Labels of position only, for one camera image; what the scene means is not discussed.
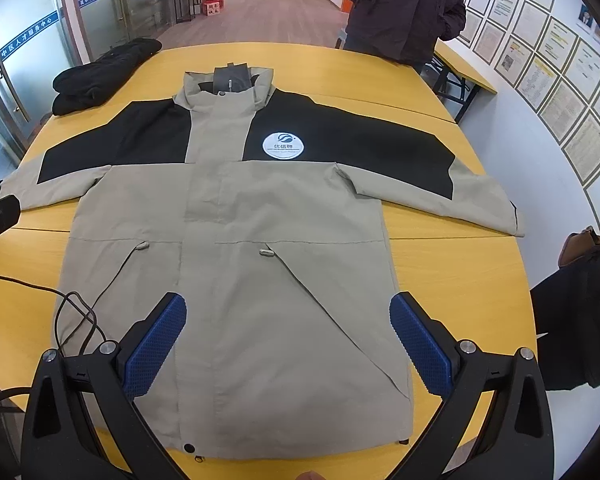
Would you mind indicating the glass door front, blue stripe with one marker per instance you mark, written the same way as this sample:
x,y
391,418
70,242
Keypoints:
x,y
20,35

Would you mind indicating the folded black garment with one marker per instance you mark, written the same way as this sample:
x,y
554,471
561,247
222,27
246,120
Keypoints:
x,y
100,72

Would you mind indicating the beige and black jacket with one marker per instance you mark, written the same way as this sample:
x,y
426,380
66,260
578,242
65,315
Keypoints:
x,y
260,280

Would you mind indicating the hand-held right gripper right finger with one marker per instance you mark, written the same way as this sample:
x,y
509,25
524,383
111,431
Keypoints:
x,y
422,345

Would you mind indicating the wall of framed notices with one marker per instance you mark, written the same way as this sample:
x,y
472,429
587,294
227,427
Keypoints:
x,y
555,60

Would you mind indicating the person at right edge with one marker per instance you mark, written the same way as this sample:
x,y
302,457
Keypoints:
x,y
580,325

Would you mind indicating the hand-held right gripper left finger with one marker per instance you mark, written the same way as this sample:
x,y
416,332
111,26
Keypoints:
x,y
152,345

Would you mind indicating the brown bag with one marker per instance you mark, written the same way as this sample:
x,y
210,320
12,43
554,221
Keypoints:
x,y
582,247

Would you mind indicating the yellow bench with black legs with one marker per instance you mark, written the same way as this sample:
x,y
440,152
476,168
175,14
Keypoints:
x,y
462,67

